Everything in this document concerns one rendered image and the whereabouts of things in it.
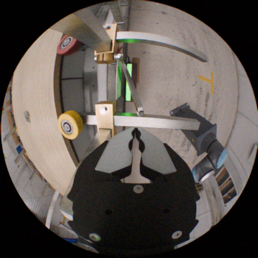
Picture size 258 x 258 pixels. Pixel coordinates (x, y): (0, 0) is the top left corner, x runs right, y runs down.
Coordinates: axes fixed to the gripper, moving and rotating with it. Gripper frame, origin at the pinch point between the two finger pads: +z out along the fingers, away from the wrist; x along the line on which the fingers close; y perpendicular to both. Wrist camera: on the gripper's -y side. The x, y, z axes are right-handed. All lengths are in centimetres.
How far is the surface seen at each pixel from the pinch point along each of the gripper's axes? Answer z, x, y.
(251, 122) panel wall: 32, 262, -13
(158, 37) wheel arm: 11.3, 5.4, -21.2
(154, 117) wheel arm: 12.3, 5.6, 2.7
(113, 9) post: 12.7, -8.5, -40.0
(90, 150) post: 1.8, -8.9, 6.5
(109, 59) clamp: 10.9, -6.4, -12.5
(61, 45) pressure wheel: 6.9, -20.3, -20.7
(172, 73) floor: 97, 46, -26
